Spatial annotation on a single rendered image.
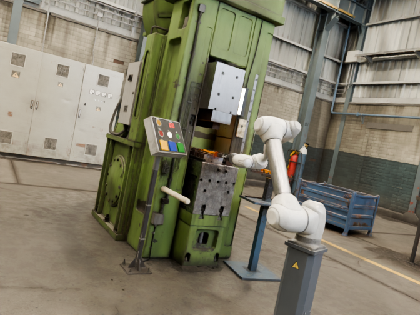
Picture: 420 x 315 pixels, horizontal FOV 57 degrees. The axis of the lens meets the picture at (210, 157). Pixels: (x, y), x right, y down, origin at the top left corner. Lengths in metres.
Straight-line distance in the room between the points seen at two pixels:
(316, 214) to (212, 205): 1.23
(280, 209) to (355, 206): 4.50
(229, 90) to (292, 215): 1.49
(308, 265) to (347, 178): 9.68
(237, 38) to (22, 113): 5.37
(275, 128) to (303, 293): 1.01
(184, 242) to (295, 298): 1.26
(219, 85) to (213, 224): 1.20
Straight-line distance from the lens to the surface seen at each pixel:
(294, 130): 2.57
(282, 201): 2.26
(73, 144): 8.29
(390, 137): 11.39
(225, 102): 3.35
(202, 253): 3.46
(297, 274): 2.44
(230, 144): 3.59
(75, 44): 8.96
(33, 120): 8.13
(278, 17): 3.85
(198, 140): 3.79
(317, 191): 6.98
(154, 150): 2.79
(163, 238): 3.45
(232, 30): 3.59
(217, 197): 3.36
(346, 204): 6.66
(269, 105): 11.14
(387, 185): 11.23
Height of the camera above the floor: 1.13
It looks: 3 degrees down
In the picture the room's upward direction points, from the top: 11 degrees clockwise
